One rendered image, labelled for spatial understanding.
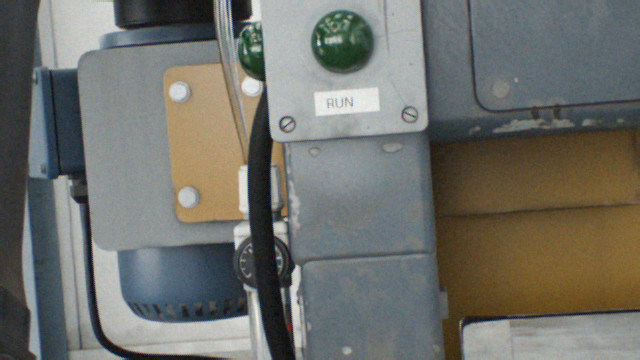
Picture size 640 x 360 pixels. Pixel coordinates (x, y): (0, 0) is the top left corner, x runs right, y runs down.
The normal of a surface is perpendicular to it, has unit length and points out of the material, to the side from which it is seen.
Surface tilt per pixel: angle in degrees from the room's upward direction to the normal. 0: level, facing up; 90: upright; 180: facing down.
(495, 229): 90
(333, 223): 90
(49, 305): 90
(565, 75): 90
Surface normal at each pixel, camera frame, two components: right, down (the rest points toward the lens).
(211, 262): 0.13, 0.06
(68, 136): 0.36, 0.02
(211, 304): 0.15, 0.54
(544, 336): -0.09, 0.06
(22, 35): 0.92, -0.30
